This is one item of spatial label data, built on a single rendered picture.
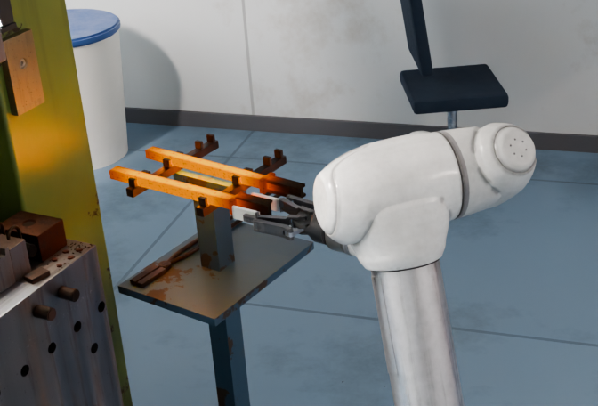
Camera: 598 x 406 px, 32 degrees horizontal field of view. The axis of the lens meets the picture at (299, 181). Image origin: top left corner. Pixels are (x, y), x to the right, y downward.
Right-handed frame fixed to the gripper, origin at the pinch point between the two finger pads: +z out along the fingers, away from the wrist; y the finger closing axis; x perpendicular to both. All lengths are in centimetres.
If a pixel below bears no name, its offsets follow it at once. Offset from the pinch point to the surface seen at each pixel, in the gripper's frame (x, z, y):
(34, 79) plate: 26, 48, -12
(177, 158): 1.2, 30.6, 11.2
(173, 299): -26.0, 21.5, -6.3
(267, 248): -26.0, 15.6, 23.5
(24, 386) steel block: -25, 26, -48
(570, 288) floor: -98, -19, 152
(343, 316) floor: -98, 43, 99
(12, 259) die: -1, 33, -39
